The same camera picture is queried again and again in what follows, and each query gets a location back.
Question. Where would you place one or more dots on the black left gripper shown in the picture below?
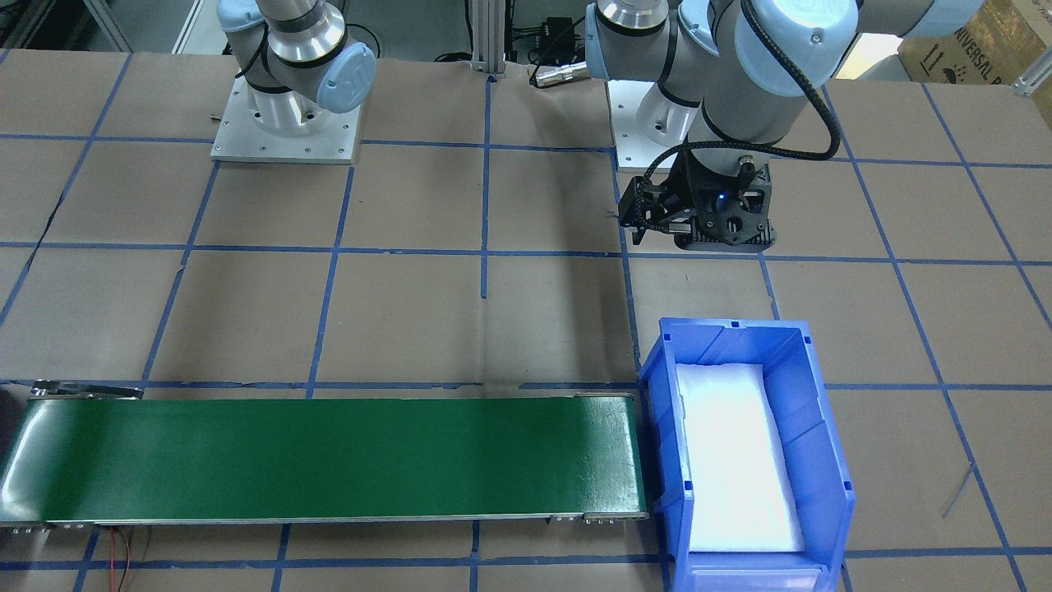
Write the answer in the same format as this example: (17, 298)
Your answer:
(681, 187)

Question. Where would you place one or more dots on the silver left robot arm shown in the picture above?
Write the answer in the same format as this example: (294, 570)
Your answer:
(732, 84)

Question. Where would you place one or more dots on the blue plastic bin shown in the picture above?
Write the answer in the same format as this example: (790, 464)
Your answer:
(816, 464)

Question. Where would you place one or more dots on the white foam sheet bin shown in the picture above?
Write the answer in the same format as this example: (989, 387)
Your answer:
(743, 502)

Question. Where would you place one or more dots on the cardboard box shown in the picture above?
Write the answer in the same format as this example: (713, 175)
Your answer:
(1001, 41)

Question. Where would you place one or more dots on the green conveyor belt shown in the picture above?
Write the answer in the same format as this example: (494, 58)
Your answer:
(189, 462)

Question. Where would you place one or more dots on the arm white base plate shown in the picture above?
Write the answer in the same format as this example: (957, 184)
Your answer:
(644, 122)
(290, 116)

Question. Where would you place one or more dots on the aluminium frame post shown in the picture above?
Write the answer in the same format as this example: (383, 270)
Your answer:
(489, 35)

